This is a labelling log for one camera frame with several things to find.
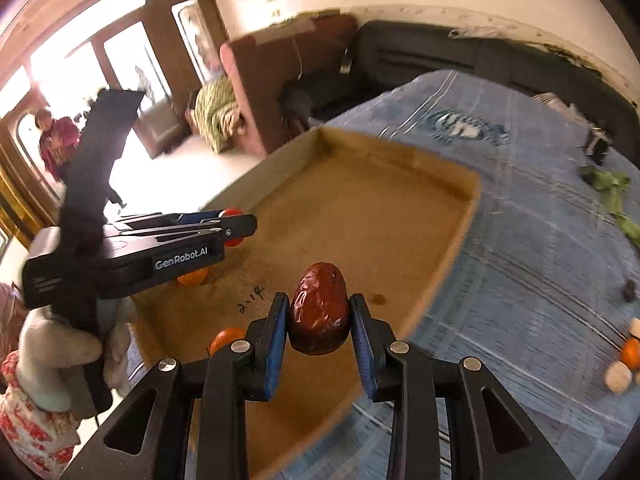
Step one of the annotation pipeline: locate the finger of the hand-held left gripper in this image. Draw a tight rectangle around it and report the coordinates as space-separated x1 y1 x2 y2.
117 208 226 226
102 213 259 253

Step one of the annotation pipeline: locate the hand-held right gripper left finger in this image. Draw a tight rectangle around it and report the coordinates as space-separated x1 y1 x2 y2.
60 292 291 480

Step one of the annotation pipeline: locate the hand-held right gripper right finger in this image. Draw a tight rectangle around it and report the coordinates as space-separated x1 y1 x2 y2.
348 292 576 480

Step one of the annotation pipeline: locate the red tomato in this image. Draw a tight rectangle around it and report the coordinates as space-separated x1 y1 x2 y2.
219 208 247 248

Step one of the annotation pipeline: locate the large red date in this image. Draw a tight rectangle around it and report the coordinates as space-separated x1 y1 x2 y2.
289 261 351 357

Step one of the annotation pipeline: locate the cardboard tray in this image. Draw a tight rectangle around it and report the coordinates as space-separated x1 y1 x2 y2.
131 126 483 480

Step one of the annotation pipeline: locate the small orange mandarin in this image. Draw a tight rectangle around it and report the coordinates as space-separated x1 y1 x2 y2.
177 266 211 288
620 337 640 372

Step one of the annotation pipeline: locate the person's left forearm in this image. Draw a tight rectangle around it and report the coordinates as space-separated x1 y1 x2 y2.
0 350 82 479

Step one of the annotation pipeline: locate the person's left hand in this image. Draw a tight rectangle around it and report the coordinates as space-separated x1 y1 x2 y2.
17 287 137 413

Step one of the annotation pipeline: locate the large orange mandarin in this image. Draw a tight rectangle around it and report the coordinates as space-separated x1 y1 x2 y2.
209 327 247 357

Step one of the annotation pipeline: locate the green patterned blanket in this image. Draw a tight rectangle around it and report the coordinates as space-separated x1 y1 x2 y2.
194 79 247 155

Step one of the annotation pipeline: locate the wooden glass door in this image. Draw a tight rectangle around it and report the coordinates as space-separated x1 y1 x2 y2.
0 0 231 241

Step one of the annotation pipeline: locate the black leather sofa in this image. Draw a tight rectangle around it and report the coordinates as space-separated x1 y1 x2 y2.
280 20 640 131

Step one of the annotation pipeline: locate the green leafy stem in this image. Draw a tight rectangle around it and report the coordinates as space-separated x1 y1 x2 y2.
580 166 640 248

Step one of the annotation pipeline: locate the small black device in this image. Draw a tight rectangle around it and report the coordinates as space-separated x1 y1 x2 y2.
582 127 608 166

